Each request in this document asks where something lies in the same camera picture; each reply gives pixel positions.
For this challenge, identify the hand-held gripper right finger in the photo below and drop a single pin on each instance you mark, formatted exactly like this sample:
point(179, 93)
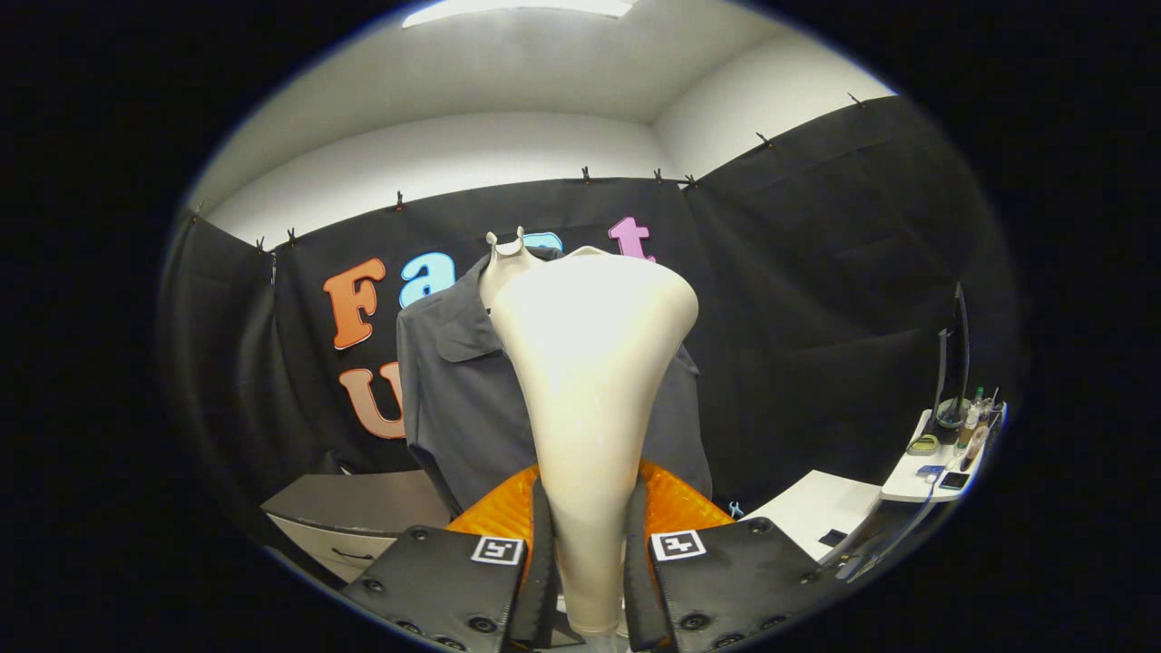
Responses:
point(638, 599)

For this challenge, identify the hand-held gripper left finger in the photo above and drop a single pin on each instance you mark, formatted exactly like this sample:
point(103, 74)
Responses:
point(541, 599)

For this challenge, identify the grey button-up shirt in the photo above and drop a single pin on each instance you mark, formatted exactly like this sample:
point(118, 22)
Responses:
point(463, 408)

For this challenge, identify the white garment steamer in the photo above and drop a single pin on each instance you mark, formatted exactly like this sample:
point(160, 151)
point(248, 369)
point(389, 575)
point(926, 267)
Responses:
point(590, 363)

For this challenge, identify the small blue clip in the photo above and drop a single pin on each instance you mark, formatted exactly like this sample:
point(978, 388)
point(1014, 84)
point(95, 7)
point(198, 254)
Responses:
point(736, 510)

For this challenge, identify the white rectangular table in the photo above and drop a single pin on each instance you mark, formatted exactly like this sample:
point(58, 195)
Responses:
point(807, 508)

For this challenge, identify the grey drawer cabinet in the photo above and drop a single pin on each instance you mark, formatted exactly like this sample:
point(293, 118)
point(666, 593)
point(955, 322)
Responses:
point(363, 503)

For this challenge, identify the small black flat item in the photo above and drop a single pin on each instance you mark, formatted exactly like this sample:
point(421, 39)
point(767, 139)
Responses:
point(833, 538)

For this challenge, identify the yellow-green tape roll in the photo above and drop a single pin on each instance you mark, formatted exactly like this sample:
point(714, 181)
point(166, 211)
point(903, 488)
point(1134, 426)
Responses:
point(912, 444)

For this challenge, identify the cream mannequin torso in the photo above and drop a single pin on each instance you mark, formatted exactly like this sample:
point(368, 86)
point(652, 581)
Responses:
point(503, 272)

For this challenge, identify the black smartphone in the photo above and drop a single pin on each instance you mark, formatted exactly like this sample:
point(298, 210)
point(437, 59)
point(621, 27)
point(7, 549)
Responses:
point(954, 481)

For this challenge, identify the black computer monitor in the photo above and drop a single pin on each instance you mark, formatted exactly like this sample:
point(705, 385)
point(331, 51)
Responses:
point(961, 345)

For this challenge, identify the row of black cloth clips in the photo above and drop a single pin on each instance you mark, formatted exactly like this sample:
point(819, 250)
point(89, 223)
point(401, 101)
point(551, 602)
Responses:
point(586, 172)

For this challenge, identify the ceiling light panel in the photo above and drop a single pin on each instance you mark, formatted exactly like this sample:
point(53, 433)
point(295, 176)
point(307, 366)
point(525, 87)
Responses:
point(517, 9)

